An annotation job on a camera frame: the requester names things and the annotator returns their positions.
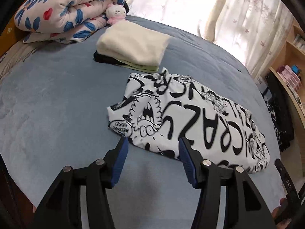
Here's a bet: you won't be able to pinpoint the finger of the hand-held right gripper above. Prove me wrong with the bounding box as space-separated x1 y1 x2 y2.
274 159 290 186

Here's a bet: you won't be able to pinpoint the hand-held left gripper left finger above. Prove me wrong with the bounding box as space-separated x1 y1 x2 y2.
33 137 129 229

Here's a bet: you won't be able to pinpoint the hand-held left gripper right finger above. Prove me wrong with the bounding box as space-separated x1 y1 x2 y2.
179 137 277 229

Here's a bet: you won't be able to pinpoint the black and white printed jacket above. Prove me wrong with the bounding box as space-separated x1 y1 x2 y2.
106 67 270 174

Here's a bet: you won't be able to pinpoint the dark hanging clothes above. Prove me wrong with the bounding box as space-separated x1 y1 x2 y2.
264 74 295 152

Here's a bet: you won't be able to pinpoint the person's right hand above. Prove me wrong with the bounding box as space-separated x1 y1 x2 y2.
270 196 290 225

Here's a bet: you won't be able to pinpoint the wooden shelf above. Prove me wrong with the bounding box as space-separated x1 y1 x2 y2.
269 24 305 124

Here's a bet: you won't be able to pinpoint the blue bed sheet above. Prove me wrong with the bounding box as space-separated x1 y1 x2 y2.
0 14 286 229

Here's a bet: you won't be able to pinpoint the white carton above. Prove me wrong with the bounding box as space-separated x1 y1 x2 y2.
256 75 268 93

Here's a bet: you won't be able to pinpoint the stack of pink boxes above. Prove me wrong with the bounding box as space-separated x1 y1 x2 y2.
279 65 302 93

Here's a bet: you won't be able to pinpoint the light green folded garment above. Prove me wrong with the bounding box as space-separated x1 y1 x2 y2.
119 62 159 72

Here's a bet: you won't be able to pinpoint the black folded garment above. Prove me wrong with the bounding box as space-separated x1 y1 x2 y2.
93 50 124 65

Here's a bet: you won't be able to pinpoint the cream folded sweater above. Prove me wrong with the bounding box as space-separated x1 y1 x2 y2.
96 20 172 67

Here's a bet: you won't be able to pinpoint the beige patterned cloth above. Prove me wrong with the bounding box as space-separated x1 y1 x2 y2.
0 40 36 79

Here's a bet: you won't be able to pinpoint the white cat plush toy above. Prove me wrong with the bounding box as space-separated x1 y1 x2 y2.
105 3 126 25

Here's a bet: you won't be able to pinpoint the floral quilt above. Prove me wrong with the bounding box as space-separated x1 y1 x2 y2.
14 0 127 44

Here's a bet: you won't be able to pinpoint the white floral curtain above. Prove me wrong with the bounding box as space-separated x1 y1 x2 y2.
124 0 301 74

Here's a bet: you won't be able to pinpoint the wooden headboard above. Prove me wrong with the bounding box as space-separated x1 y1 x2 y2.
0 24 22 55

